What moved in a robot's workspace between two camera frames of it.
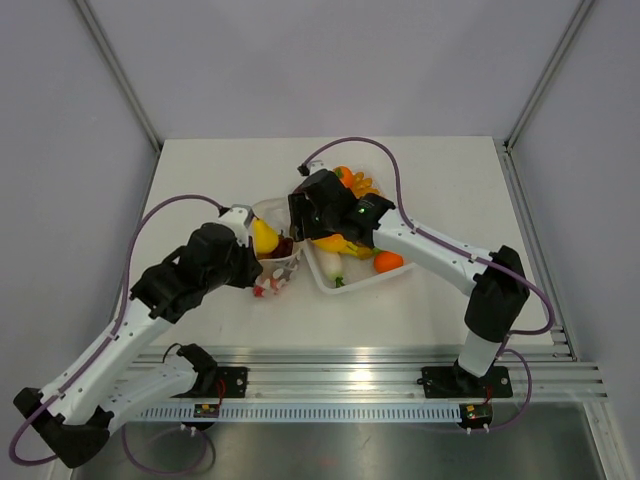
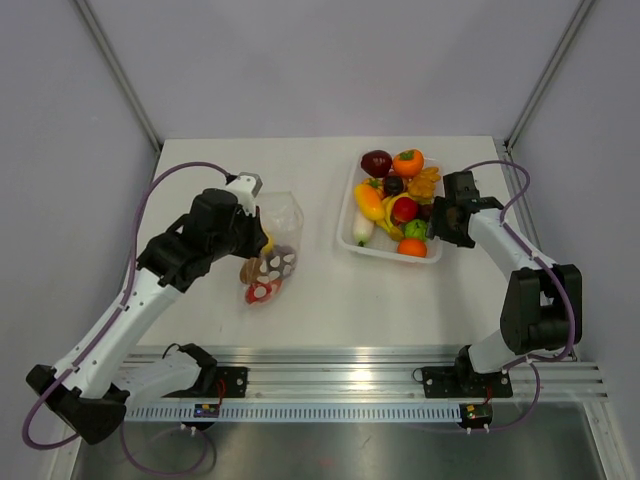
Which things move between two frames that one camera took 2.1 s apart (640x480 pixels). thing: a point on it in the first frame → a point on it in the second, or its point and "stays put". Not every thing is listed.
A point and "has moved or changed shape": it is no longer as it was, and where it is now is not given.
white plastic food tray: [343, 260] → [388, 205]
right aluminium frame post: [549, 70] stays put
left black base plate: [232, 382] stays put
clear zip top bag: [278, 251] has moved or changed shape
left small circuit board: [206, 411] stays put
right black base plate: [446, 382] stays put
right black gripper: [301, 206] → [436, 226]
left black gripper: [252, 268] → [258, 239]
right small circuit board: [476, 414] stays put
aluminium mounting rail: [549, 355] stays put
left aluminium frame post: [120, 73] stays put
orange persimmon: [345, 175] → [408, 163]
